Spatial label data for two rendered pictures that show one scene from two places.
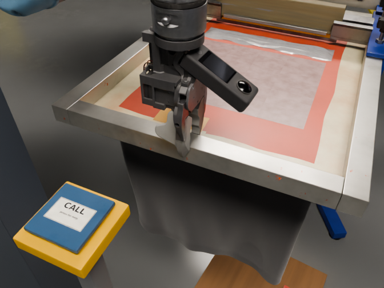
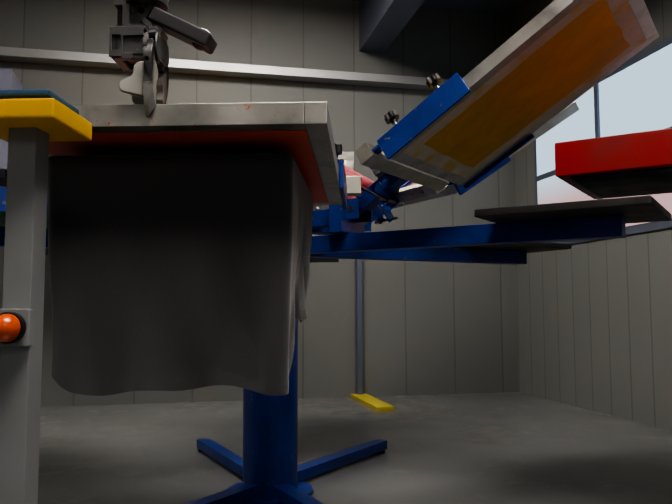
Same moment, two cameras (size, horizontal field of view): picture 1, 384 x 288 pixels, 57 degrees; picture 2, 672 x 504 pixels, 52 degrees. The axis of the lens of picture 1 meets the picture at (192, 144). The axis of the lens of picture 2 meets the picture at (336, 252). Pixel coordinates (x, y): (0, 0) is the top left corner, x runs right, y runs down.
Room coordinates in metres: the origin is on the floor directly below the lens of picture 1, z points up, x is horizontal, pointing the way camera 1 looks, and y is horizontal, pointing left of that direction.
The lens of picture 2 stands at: (-0.70, 0.14, 0.68)
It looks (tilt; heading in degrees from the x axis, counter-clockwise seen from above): 5 degrees up; 338
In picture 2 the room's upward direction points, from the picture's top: straight up
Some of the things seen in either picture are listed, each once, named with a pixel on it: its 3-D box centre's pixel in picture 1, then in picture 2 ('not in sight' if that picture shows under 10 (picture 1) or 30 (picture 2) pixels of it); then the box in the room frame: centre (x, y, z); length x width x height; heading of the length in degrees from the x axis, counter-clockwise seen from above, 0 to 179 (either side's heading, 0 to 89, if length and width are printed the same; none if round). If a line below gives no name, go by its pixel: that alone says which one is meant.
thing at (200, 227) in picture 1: (205, 206); (167, 274); (0.54, -0.03, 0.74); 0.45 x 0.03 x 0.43; 66
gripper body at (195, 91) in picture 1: (175, 68); (141, 33); (0.48, 0.03, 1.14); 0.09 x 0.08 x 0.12; 66
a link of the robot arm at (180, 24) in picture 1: (178, 18); not in sight; (0.47, 0.02, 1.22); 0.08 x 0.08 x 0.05
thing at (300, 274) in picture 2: not in sight; (295, 277); (0.67, -0.32, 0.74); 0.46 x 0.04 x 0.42; 156
